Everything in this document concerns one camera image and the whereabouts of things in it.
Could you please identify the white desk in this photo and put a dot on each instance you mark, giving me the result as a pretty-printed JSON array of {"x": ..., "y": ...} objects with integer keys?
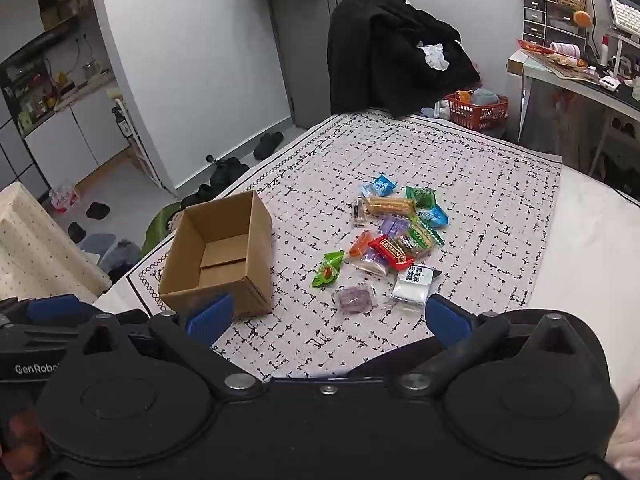
[{"x": 521, "y": 64}]

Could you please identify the light green fruit packet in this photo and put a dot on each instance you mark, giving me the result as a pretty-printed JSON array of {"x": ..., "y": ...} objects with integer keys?
[{"x": 329, "y": 269}]

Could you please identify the brown cardboard box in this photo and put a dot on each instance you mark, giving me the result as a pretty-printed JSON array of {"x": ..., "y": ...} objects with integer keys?
[{"x": 223, "y": 247}]

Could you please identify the cream dotted cloth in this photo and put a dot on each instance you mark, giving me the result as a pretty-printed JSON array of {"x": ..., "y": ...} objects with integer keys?
[{"x": 37, "y": 258}]

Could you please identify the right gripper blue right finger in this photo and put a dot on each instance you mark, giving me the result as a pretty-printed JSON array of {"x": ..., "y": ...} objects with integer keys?
[{"x": 466, "y": 337}]

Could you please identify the black slipper by door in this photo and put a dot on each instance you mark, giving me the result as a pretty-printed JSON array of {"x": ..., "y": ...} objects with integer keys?
[{"x": 267, "y": 145}]

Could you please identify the blue plum snack packet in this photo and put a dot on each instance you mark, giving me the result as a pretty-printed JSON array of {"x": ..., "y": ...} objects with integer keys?
[{"x": 381, "y": 186}]

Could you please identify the white kitchen cabinet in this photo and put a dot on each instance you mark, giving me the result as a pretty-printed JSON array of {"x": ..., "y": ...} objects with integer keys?
[{"x": 77, "y": 139}]

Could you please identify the red plastic basket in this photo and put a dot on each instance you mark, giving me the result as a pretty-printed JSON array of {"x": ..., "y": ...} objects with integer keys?
[{"x": 478, "y": 117}]

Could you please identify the orange sausage snack packet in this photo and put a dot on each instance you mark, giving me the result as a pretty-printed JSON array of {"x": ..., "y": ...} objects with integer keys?
[{"x": 360, "y": 245}]

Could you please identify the red white plastic bag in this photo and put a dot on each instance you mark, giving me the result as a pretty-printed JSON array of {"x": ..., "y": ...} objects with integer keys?
[{"x": 64, "y": 197}]

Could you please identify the grey door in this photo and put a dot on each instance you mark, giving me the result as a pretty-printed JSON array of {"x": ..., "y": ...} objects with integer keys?
[{"x": 301, "y": 30}]

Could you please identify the grey fluffy rug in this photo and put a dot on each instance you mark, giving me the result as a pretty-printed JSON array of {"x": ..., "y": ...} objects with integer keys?
[{"x": 120, "y": 260}]

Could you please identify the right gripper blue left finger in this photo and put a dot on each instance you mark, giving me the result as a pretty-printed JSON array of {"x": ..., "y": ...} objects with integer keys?
[{"x": 188, "y": 337}]

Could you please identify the patterned white bed blanket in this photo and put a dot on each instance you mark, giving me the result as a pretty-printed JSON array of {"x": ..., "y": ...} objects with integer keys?
[{"x": 499, "y": 200}]

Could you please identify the blue green snack packet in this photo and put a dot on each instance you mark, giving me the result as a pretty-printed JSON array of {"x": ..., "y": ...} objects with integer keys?
[{"x": 434, "y": 217}]

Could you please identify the green leaf cartoon rug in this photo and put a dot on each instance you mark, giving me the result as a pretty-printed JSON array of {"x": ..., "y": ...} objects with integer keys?
[{"x": 163, "y": 224}]

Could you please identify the clear purple printed packet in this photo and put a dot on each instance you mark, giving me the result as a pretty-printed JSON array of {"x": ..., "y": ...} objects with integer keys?
[{"x": 372, "y": 263}]

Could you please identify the black clothes over chair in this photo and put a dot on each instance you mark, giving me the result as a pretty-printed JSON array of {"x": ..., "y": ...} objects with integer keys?
[{"x": 390, "y": 55}]

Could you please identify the red candy bar packet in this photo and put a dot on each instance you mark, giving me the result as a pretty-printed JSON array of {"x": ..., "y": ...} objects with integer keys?
[{"x": 392, "y": 253}]

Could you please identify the purple wafer bar packet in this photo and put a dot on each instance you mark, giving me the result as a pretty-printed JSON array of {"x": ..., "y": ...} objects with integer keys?
[{"x": 393, "y": 226}]

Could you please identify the green milk bread packet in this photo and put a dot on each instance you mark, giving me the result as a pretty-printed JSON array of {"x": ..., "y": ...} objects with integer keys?
[{"x": 418, "y": 240}]

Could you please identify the white black text packet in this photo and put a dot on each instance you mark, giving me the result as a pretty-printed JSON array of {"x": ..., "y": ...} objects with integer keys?
[{"x": 413, "y": 285}]

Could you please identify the pile of black shoes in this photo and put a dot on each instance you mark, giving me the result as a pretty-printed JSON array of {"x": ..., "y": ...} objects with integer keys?
[{"x": 227, "y": 171}]

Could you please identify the dark green snack packet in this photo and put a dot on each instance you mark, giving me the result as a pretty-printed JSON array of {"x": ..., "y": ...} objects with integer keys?
[{"x": 423, "y": 198}]

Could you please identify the long biscuit stick packet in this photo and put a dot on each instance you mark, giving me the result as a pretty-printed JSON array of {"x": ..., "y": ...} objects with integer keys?
[{"x": 388, "y": 205}]

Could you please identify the clear purple cake packet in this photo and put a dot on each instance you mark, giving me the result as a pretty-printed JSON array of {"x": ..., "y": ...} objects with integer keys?
[{"x": 355, "y": 299}]

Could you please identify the drawer organizer on desk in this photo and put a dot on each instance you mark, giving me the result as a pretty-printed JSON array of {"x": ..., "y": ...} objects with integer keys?
[{"x": 545, "y": 23}]

